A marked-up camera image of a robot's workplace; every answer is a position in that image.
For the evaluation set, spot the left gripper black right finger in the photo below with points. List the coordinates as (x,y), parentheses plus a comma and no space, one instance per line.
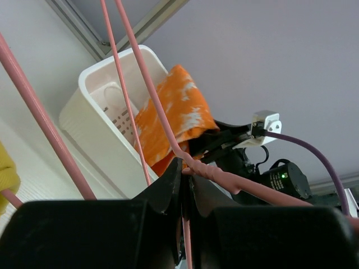
(225,234)

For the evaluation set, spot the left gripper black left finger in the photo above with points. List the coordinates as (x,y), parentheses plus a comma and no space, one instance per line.
(143,232)

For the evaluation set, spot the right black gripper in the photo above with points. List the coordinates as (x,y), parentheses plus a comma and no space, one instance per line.
(218,146)

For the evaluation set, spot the pink hanger of orange trousers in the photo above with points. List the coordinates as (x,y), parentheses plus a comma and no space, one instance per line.
(195,165)

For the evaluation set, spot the orange trousers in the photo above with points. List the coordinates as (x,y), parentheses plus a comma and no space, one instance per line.
(188,115)

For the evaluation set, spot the pink hanger of yellow trousers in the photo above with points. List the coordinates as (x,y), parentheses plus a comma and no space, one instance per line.
(42,118)

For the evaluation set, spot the yellow trousers right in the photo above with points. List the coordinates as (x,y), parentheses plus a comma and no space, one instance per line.
(10,181)

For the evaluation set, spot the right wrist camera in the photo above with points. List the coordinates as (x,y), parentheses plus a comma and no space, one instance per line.
(262,121)

